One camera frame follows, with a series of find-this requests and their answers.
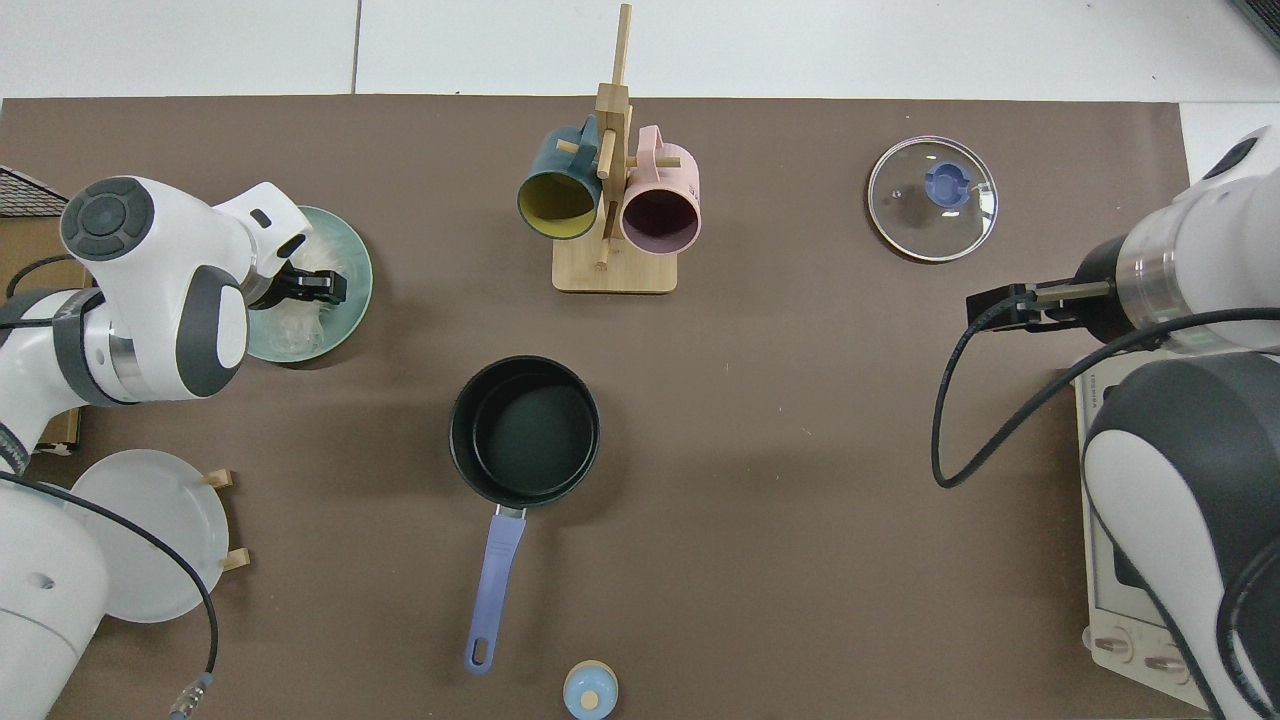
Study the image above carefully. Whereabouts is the white vermicelli bundle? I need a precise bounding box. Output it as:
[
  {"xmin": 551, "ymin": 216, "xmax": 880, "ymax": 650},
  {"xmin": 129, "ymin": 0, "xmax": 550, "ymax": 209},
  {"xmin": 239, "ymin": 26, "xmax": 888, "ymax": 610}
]
[{"xmin": 250, "ymin": 250, "xmax": 346, "ymax": 356}]

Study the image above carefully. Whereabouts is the glass lid with blue knob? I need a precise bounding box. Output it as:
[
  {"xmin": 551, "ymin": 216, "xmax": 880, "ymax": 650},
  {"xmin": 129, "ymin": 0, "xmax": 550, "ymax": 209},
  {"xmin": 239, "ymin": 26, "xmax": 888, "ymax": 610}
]
[{"xmin": 867, "ymin": 135, "xmax": 999, "ymax": 263}]

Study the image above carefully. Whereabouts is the teal round plate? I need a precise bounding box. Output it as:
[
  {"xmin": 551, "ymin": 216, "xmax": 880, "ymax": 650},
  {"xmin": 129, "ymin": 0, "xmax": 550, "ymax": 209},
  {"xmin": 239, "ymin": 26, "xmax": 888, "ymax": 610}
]
[{"xmin": 245, "ymin": 205, "xmax": 374, "ymax": 364}]

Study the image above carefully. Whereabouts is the wooden plate rack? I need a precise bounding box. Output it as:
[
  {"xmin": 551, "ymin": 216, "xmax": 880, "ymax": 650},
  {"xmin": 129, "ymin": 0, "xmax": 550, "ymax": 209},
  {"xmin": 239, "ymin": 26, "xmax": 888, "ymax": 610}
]
[{"xmin": 200, "ymin": 467, "xmax": 252, "ymax": 573}]

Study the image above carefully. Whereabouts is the grey round plate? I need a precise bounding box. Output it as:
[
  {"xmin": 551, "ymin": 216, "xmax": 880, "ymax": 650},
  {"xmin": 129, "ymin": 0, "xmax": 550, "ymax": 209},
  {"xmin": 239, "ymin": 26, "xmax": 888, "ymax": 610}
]
[{"xmin": 68, "ymin": 448, "xmax": 231, "ymax": 625}]

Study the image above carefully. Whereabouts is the dark teal cup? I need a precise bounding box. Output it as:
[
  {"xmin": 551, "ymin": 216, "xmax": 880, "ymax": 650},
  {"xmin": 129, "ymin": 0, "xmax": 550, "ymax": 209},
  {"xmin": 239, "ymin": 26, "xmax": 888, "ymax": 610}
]
[{"xmin": 516, "ymin": 114, "xmax": 604, "ymax": 241}]

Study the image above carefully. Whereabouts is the wooden cup stand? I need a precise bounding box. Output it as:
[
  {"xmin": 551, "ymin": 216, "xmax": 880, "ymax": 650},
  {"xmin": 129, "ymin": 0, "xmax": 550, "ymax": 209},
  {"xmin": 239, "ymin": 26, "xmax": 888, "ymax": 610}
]
[{"xmin": 552, "ymin": 3, "xmax": 683, "ymax": 295}]

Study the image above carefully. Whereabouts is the pale toaster oven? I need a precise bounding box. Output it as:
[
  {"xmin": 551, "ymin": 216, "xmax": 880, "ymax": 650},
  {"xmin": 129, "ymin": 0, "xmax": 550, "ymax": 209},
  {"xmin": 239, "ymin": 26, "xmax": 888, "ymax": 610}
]
[{"xmin": 1072, "ymin": 362, "xmax": 1216, "ymax": 701}]

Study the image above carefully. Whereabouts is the black flat device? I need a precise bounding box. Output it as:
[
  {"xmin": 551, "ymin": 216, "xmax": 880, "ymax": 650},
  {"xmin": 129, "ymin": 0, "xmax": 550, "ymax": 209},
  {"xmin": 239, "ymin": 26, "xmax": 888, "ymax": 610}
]
[{"xmin": 1228, "ymin": 0, "xmax": 1280, "ymax": 53}]

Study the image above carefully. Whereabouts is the brown table cloth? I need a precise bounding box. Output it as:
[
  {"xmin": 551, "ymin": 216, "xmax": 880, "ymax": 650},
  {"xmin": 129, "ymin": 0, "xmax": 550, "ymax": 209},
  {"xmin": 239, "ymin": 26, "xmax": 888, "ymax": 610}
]
[{"xmin": 0, "ymin": 95, "xmax": 1191, "ymax": 720}]

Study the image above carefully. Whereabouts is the pink ribbed cup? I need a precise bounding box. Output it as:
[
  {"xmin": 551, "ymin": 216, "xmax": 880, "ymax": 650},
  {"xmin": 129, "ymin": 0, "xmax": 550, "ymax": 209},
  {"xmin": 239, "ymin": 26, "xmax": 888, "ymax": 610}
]
[{"xmin": 619, "ymin": 125, "xmax": 703, "ymax": 256}]

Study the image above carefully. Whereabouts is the small blue round timer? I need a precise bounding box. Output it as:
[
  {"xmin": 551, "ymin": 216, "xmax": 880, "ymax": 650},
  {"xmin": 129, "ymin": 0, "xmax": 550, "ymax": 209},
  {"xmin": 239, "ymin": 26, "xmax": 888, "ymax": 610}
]
[{"xmin": 563, "ymin": 661, "xmax": 619, "ymax": 720}]

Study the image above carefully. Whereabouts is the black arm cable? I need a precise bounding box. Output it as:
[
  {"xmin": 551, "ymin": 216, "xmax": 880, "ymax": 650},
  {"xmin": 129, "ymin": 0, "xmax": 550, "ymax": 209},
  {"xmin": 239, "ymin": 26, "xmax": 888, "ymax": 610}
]
[
  {"xmin": 932, "ymin": 290, "xmax": 1280, "ymax": 489},
  {"xmin": 0, "ymin": 255, "xmax": 219, "ymax": 720}
]

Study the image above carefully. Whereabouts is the black pot with blue handle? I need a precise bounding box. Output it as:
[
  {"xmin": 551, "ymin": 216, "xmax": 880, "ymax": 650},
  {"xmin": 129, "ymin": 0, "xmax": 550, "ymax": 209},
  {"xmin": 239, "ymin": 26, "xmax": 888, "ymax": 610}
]
[{"xmin": 449, "ymin": 355, "xmax": 602, "ymax": 675}]

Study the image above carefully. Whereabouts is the wire basket with wooden floor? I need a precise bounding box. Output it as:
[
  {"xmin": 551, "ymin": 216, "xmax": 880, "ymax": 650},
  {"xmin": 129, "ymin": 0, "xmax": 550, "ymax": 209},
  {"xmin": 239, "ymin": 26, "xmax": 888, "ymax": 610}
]
[{"xmin": 0, "ymin": 165, "xmax": 91, "ymax": 456}]

